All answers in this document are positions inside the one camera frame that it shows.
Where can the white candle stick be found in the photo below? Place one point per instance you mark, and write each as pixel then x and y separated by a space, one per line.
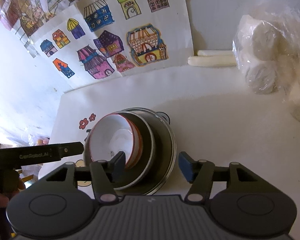
pixel 210 61

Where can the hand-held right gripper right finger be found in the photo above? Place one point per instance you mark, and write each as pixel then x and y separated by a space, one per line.
pixel 186 166

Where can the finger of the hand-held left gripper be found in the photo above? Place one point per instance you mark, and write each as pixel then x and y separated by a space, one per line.
pixel 71 150

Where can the clear bag of white rolls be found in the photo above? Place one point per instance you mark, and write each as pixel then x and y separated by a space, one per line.
pixel 270 55

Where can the coloured drawing of child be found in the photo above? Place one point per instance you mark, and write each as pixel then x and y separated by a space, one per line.
pixel 32 2

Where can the white printed table cover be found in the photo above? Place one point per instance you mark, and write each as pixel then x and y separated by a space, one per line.
pixel 215 142

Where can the steel bowl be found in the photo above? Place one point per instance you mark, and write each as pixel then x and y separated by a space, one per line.
pixel 147 152

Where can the coloured drawing of houses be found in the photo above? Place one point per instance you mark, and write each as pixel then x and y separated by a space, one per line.
pixel 110 35

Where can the wide-rim shallow steel plate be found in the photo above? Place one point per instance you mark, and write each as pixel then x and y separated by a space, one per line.
pixel 163 150

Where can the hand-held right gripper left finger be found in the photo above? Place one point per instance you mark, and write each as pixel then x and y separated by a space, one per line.
pixel 119 167

